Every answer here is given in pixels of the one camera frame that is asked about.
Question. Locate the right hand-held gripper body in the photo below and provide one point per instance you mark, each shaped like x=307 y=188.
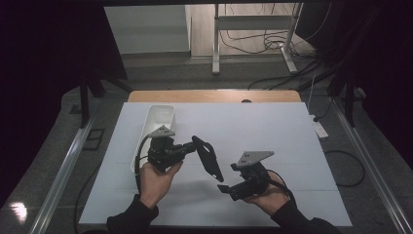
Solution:
x=251 y=182

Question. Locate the black floor socket plates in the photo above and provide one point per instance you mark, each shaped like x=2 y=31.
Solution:
x=94 y=139

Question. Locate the black metal stand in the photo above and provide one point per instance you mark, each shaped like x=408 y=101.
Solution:
x=84 y=97
x=349 y=97

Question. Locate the white metal desk frame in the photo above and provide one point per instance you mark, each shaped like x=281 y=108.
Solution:
x=216 y=42

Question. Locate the dark curtain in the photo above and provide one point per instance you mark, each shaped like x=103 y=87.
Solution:
x=42 y=81
x=383 y=65

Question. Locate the black phone case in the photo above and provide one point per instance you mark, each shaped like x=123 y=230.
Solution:
x=209 y=159

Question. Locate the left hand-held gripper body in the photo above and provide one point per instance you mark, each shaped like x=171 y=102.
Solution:
x=162 y=152

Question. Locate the white plastic storage bin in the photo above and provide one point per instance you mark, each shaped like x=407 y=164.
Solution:
x=160 y=113

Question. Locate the white power strip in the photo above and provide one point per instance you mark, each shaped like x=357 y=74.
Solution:
x=319 y=128

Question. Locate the aluminium floor rail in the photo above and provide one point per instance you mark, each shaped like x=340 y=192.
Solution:
x=373 y=169
x=65 y=165

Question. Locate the white board table cover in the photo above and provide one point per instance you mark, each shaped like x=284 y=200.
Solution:
x=259 y=130

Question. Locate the person's left hand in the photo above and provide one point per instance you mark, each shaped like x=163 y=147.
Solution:
x=156 y=185

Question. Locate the person's right hand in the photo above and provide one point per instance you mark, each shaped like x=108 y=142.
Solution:
x=271 y=198

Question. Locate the wooden table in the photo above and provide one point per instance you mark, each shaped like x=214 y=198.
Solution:
x=195 y=96

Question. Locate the white cabinet panel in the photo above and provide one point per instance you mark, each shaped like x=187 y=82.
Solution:
x=147 y=29

